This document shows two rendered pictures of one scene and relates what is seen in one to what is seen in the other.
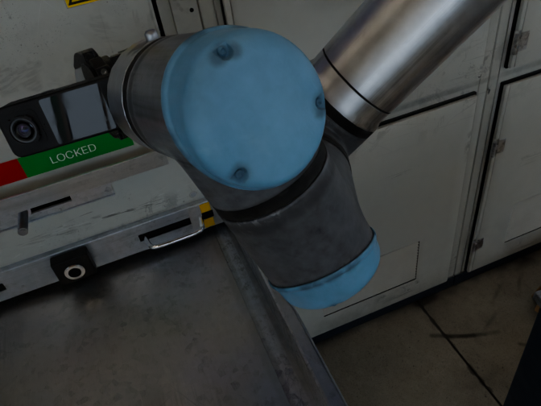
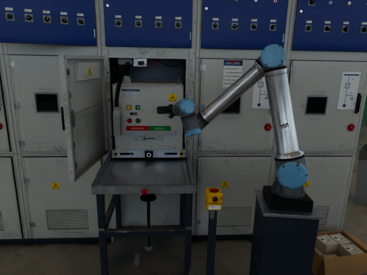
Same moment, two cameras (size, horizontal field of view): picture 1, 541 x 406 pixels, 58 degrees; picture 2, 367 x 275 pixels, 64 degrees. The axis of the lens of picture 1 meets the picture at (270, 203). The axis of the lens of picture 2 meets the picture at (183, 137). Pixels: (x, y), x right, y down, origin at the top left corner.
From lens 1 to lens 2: 1.39 m
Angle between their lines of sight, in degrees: 27
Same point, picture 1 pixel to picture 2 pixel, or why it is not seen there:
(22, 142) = (159, 111)
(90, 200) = (158, 139)
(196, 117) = (181, 103)
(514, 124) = not seen: hidden behind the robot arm
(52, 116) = (164, 109)
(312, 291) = (189, 131)
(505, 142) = not seen: hidden behind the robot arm
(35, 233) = (144, 143)
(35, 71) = not seen: hidden behind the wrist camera
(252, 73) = (188, 101)
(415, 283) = (249, 227)
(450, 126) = (261, 164)
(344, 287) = (193, 131)
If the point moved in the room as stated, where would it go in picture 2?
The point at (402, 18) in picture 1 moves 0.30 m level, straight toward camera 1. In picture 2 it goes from (212, 105) to (187, 112)
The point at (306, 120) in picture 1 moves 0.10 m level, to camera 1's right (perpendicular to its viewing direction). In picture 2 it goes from (192, 108) to (210, 108)
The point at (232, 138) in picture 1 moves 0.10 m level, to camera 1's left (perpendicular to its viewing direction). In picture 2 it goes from (184, 106) to (166, 106)
